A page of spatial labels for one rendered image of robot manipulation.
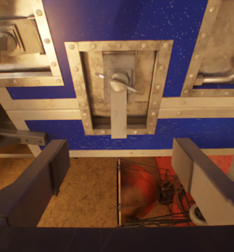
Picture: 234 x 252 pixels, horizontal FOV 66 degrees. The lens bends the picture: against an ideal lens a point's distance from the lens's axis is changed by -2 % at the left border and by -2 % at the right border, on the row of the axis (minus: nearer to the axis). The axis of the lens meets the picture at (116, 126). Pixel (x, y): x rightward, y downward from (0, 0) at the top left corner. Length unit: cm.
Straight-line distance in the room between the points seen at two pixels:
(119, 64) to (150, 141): 17
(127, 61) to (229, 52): 14
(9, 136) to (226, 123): 38
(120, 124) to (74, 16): 14
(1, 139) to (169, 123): 29
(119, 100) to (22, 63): 14
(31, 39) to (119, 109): 14
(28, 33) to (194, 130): 30
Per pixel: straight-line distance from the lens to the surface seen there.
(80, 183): 356
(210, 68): 30
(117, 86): 24
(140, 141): 36
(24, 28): 26
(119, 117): 26
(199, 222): 172
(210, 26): 25
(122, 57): 25
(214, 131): 38
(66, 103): 29
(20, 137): 37
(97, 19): 23
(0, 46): 26
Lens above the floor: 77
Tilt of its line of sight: 1 degrees up
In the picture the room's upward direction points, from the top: 91 degrees counter-clockwise
